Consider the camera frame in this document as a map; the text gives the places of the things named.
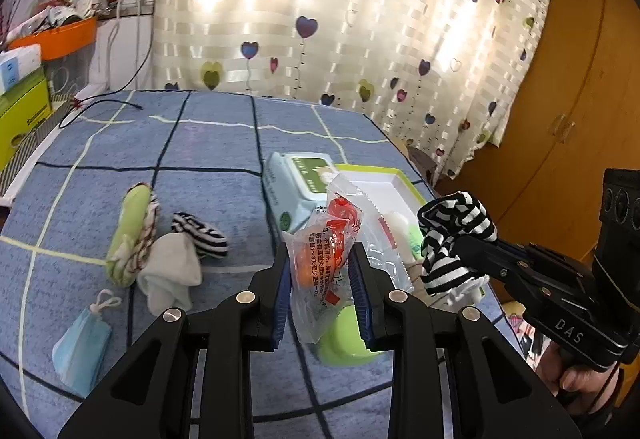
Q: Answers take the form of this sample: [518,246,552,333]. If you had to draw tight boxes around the orange lidded storage bin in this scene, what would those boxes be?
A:
[7,14,98,62]

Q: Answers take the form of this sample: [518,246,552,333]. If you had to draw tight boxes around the blue checked bed sheet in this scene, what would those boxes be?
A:
[0,89,506,439]

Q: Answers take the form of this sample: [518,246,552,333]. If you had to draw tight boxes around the wet wipes pack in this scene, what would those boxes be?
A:
[263,152,341,235]

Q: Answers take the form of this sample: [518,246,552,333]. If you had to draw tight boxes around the wooden wardrobe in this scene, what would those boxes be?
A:
[435,0,640,300]

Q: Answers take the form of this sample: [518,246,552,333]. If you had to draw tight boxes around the white box green edge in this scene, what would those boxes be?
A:
[332,163,441,290]

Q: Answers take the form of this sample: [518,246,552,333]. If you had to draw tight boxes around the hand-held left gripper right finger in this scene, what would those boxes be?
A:
[348,241,583,439]

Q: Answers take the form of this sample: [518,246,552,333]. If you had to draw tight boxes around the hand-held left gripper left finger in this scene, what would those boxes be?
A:
[57,241,293,439]

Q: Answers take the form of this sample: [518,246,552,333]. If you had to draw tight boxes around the white blue carton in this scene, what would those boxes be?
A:
[0,44,43,95]

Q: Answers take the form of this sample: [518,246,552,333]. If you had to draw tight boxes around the black cable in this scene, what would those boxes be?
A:
[59,26,155,129]

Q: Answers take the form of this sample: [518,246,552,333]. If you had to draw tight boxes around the blue face mask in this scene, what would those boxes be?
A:
[52,289,122,399]

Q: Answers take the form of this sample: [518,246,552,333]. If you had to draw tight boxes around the green patterned sock pair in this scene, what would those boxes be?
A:
[105,182,161,289]

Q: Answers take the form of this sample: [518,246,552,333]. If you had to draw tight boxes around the black white striped box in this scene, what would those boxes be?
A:
[0,94,78,207]

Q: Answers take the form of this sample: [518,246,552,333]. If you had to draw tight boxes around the green cardboard box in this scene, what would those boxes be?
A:
[0,69,53,170]

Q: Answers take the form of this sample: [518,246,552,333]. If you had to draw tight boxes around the black white striped sock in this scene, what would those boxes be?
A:
[417,192,500,297]
[171,212,230,261]

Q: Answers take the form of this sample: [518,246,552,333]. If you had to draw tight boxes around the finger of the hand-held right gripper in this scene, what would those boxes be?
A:
[452,235,538,292]

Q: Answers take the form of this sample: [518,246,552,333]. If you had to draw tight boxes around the clear snack bag orange contents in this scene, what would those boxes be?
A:
[281,172,416,345]

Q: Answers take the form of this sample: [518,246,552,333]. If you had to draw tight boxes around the person's right hand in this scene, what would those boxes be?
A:
[537,344,626,417]

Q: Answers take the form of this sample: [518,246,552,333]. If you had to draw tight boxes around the green round container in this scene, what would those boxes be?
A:
[317,306,396,366]

